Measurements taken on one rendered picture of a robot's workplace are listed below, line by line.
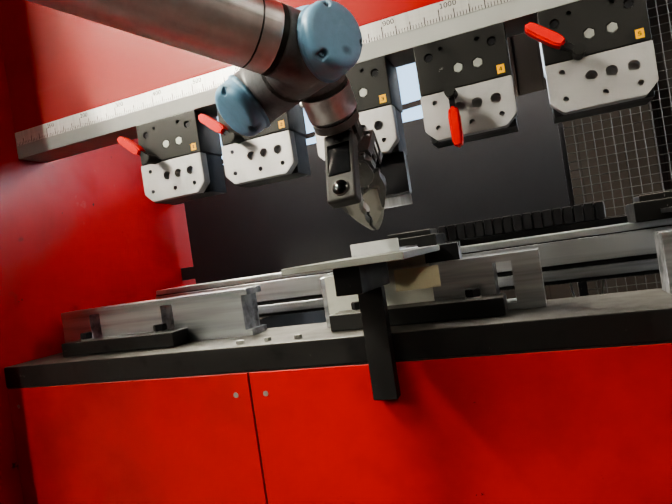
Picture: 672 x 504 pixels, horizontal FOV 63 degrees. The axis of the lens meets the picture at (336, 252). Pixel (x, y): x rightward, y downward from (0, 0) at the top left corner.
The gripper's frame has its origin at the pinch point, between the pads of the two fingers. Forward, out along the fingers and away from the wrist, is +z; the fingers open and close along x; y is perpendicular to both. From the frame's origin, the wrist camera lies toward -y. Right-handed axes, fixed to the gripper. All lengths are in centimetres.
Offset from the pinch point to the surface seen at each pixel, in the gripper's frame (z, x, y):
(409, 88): 104, 46, 283
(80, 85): -28, 63, 31
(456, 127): -9.3, -15.8, 9.8
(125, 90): -25, 51, 28
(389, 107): -12.1, -4.6, 16.8
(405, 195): 2.3, -4.1, 10.5
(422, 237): 20.2, -2.0, 19.7
